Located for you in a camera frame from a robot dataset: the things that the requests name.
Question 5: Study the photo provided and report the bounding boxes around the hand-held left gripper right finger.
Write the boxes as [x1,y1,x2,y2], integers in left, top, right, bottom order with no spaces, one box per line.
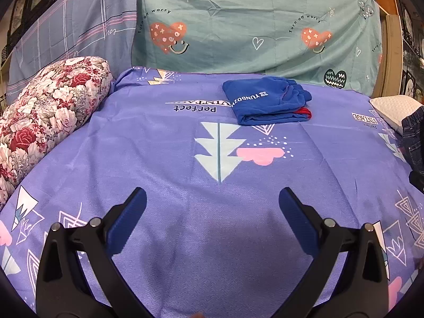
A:
[278,187,390,318]

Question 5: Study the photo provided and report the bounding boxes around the floral bolster pillow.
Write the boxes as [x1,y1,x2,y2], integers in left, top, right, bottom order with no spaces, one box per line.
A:
[0,56,113,211]

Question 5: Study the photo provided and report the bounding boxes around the green heart-print sheet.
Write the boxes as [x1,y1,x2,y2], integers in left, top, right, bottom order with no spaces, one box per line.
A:
[131,0,383,96]

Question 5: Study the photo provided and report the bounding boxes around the dark blue jeans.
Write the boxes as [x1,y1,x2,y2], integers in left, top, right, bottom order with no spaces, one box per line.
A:
[401,106,424,188]

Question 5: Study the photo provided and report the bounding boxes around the white pillow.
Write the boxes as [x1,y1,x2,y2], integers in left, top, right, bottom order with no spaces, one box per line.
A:
[369,95,424,136]

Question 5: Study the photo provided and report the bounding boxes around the grey-purple plaid sheet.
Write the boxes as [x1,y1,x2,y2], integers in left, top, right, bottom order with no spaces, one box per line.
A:
[7,0,148,101]

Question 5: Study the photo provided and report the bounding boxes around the blue and red pants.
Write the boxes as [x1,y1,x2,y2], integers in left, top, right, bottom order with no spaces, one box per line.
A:
[222,76,313,126]

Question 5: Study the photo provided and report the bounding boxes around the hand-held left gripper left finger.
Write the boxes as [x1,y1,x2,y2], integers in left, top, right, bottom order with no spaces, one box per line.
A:
[36,187,148,318]

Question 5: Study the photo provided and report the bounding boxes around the purple printed bedsheet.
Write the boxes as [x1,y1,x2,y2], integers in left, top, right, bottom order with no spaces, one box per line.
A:
[0,66,424,318]

